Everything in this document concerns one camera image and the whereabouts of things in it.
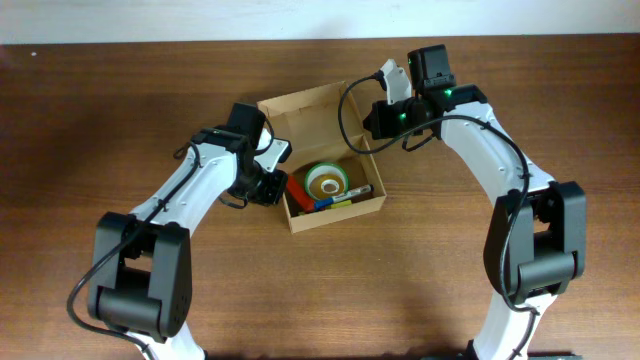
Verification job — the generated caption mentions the red utility knife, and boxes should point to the red utility knife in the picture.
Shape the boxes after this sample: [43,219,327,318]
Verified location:
[286,174,315,213]

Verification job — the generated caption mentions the blue white marker pen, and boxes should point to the blue white marker pen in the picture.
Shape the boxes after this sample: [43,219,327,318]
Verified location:
[314,184,374,211]

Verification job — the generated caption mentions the green tape roll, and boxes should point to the green tape roll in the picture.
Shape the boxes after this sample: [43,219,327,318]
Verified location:
[304,162,349,201]

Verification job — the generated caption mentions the small yellow tape roll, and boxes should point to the small yellow tape roll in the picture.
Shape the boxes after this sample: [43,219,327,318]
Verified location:
[309,174,346,200]

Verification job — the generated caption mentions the cardboard box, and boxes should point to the cardboard box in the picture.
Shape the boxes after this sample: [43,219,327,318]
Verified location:
[258,82,387,233]

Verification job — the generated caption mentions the yellow highlighter marker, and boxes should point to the yellow highlighter marker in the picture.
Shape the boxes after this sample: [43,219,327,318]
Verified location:
[298,200,352,216]

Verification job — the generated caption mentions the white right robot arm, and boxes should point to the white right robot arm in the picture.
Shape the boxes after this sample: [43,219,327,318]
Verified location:
[363,45,586,359]

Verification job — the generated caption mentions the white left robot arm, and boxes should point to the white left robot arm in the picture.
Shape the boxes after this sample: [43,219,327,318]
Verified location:
[86,103,292,359]

